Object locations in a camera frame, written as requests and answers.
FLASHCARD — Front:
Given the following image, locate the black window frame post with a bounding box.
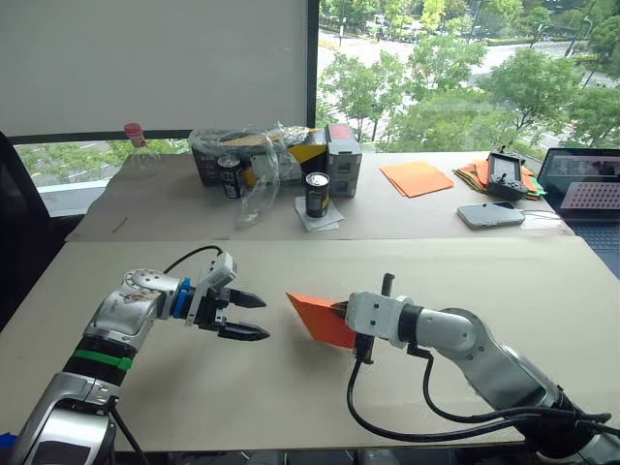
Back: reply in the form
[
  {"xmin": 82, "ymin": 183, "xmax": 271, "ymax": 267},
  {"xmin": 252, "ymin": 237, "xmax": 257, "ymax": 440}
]
[{"xmin": 305, "ymin": 0, "xmax": 322, "ymax": 130}]

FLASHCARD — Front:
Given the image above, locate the clear crumpled plastic bag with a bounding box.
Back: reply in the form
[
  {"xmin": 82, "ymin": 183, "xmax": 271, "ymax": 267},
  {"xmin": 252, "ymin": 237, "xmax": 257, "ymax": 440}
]
[{"xmin": 233, "ymin": 119, "xmax": 312, "ymax": 232}]

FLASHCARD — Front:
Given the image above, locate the black and yellow cardboard box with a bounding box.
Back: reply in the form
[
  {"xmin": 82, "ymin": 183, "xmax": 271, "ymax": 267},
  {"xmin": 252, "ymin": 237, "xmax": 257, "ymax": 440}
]
[{"xmin": 188, "ymin": 127, "xmax": 331, "ymax": 189}]

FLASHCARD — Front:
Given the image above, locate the grey box with red label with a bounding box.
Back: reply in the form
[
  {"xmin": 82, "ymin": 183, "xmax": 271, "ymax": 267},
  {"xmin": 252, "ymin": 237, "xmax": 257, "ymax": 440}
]
[{"xmin": 325, "ymin": 122, "xmax": 364, "ymax": 200}]

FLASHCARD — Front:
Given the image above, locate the orange paper sheet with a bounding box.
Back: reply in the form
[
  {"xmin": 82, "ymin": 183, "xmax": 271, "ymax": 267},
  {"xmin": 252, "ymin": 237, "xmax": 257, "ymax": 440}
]
[{"xmin": 285, "ymin": 291, "xmax": 359, "ymax": 352}]

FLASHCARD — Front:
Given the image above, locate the open dark laptop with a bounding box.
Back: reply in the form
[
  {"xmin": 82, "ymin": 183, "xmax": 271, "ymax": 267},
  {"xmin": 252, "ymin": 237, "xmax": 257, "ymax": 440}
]
[{"xmin": 536, "ymin": 146, "xmax": 620, "ymax": 281}]

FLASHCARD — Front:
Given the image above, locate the pile of folded orange papers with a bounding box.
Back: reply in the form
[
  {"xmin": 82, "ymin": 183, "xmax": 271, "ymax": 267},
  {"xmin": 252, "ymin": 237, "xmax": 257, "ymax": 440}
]
[{"xmin": 451, "ymin": 158, "xmax": 549, "ymax": 202}]

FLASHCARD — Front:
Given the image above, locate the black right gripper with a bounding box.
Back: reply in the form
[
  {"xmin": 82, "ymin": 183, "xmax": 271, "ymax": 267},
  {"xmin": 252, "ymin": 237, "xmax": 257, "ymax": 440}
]
[{"xmin": 330, "ymin": 272, "xmax": 395, "ymax": 366}]

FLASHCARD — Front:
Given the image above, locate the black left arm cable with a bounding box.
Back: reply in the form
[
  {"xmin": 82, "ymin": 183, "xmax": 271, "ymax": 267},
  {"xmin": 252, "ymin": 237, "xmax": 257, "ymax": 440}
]
[{"xmin": 163, "ymin": 244, "xmax": 225, "ymax": 275}]

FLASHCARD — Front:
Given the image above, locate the black handheld remote controller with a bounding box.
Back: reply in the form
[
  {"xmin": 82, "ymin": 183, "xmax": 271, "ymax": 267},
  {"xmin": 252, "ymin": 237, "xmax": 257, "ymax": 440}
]
[{"xmin": 484, "ymin": 143, "xmax": 531, "ymax": 202}]

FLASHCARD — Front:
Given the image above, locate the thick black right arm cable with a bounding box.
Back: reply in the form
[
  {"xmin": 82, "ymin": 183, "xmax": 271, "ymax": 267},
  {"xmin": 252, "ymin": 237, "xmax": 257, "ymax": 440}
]
[{"xmin": 346, "ymin": 358, "xmax": 612, "ymax": 443}]

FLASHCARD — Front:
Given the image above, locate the clear bottle with pink cap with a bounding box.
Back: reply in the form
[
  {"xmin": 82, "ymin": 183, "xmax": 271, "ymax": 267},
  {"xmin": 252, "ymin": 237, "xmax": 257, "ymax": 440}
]
[{"xmin": 122, "ymin": 121, "xmax": 164, "ymax": 179}]

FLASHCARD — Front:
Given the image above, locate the white power bank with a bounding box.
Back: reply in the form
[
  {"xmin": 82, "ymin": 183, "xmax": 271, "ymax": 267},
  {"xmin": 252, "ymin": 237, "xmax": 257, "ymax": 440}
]
[{"xmin": 455, "ymin": 201, "xmax": 527, "ymax": 230}]

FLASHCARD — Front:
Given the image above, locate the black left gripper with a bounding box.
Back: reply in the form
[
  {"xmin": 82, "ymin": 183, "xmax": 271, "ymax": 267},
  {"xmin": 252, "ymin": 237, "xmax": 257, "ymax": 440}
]
[{"xmin": 196, "ymin": 285, "xmax": 271, "ymax": 342}]

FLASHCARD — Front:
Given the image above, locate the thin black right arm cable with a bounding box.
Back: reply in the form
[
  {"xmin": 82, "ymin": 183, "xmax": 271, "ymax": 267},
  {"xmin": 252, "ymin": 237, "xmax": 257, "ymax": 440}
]
[{"xmin": 407, "ymin": 342, "xmax": 612, "ymax": 422}]

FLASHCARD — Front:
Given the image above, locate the white paper napkin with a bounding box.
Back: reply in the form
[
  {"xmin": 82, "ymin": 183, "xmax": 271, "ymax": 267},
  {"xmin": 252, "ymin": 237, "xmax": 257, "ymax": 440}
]
[{"xmin": 294, "ymin": 195, "xmax": 346, "ymax": 233}]

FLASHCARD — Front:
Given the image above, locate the black drink can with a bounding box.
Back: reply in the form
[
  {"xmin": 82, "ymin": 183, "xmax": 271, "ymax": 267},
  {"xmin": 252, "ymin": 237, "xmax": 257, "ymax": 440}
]
[
  {"xmin": 216, "ymin": 154, "xmax": 244, "ymax": 202},
  {"xmin": 304, "ymin": 170, "xmax": 333, "ymax": 220}
]

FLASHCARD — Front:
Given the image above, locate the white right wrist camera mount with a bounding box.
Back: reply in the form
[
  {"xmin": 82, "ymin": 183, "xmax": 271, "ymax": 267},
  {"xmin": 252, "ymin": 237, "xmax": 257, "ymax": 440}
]
[{"xmin": 344, "ymin": 290, "xmax": 414, "ymax": 351}]

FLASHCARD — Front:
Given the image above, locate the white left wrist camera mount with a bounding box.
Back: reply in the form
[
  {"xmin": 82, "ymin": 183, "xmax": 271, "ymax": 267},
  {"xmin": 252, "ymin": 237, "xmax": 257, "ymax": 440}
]
[{"xmin": 185, "ymin": 251, "xmax": 238, "ymax": 326}]

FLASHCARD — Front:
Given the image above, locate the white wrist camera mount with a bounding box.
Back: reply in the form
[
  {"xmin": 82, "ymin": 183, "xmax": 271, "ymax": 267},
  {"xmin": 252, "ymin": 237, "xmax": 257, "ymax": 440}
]
[
  {"xmin": 185, "ymin": 251, "xmax": 238, "ymax": 326},
  {"xmin": 344, "ymin": 290, "xmax": 414, "ymax": 351}
]

